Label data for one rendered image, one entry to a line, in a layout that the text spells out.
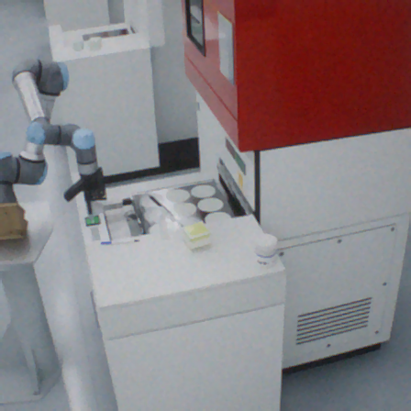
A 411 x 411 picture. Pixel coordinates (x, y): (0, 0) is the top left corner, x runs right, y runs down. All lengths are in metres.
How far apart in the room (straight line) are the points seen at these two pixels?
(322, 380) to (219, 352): 0.90
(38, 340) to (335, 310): 1.35
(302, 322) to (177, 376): 0.74
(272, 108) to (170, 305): 0.74
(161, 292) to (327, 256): 0.85
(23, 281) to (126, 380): 0.76
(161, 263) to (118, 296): 0.21
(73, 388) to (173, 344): 1.03
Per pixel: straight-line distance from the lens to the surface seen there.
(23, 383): 3.22
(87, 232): 2.41
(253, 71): 2.17
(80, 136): 2.26
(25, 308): 2.92
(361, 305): 2.96
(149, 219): 2.54
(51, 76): 2.63
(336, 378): 3.12
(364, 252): 2.76
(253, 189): 2.37
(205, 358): 2.31
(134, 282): 2.14
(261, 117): 2.24
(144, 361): 2.26
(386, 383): 3.13
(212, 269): 2.16
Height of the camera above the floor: 2.30
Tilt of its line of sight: 33 degrees down
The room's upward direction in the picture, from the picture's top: 3 degrees counter-clockwise
